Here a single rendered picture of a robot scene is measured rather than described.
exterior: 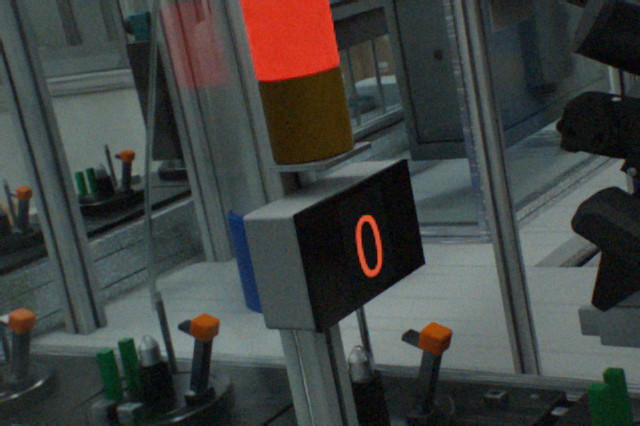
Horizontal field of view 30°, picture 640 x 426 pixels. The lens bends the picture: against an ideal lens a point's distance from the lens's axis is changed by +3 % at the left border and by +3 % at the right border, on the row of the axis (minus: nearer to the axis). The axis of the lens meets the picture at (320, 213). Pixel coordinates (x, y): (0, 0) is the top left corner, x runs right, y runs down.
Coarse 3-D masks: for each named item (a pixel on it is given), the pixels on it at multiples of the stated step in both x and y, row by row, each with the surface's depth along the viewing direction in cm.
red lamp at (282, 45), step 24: (240, 0) 68; (264, 0) 66; (288, 0) 66; (312, 0) 66; (264, 24) 66; (288, 24) 66; (312, 24) 67; (264, 48) 67; (288, 48) 66; (312, 48) 67; (336, 48) 69; (264, 72) 68; (288, 72) 67; (312, 72) 67
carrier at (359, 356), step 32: (352, 352) 98; (352, 384) 98; (384, 384) 105; (416, 384) 104; (448, 384) 108; (480, 384) 106; (384, 416) 98; (416, 416) 95; (448, 416) 96; (480, 416) 100; (512, 416) 99; (544, 416) 98
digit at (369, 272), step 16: (368, 192) 70; (352, 208) 69; (368, 208) 70; (352, 224) 69; (368, 224) 70; (384, 224) 72; (352, 240) 69; (368, 240) 70; (384, 240) 72; (352, 256) 69; (368, 256) 70; (384, 256) 71; (352, 272) 69; (368, 272) 70; (384, 272) 71; (368, 288) 70
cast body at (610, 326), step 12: (624, 300) 80; (636, 300) 80; (588, 312) 84; (600, 312) 82; (612, 312) 81; (624, 312) 81; (636, 312) 80; (588, 324) 84; (600, 324) 82; (612, 324) 81; (624, 324) 81; (636, 324) 80; (600, 336) 82; (612, 336) 82; (624, 336) 81; (636, 336) 81
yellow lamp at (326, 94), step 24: (336, 72) 68; (264, 96) 68; (288, 96) 67; (312, 96) 67; (336, 96) 68; (288, 120) 68; (312, 120) 67; (336, 120) 68; (288, 144) 68; (312, 144) 68; (336, 144) 68
